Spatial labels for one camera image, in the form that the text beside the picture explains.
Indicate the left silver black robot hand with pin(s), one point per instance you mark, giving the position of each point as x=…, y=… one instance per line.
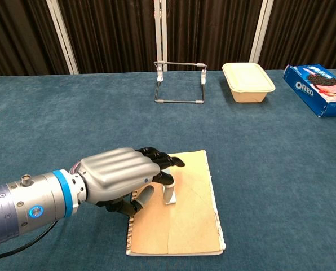
x=117, y=175

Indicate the light blue paper strip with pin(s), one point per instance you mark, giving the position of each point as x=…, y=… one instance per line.
x=174, y=201

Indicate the tan spiral notebook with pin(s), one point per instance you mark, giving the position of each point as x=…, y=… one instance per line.
x=190, y=220

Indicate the blue felt table mat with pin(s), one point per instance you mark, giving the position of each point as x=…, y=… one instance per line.
x=72, y=118

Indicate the dark brown pleated curtain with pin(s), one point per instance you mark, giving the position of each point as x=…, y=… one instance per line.
x=309, y=31
x=111, y=34
x=18, y=36
x=210, y=31

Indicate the white lidded food container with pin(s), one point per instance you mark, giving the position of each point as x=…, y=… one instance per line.
x=248, y=82

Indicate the blue Oreo cookie box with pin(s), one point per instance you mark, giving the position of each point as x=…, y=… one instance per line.
x=314, y=90

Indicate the white partition frame post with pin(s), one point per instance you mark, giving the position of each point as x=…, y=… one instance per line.
x=261, y=31
x=160, y=31
x=62, y=36

